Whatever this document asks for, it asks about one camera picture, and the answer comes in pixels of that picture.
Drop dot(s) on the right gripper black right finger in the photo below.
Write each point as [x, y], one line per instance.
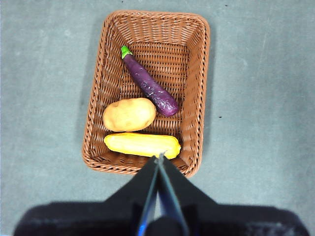
[204, 216]

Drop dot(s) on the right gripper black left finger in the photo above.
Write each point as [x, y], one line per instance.
[118, 214]

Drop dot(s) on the brown potato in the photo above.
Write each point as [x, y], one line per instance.
[129, 115]

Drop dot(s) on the purple eggplant with green stem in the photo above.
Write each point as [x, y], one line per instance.
[150, 83]

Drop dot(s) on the brown woven wicker basket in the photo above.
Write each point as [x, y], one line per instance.
[113, 73]

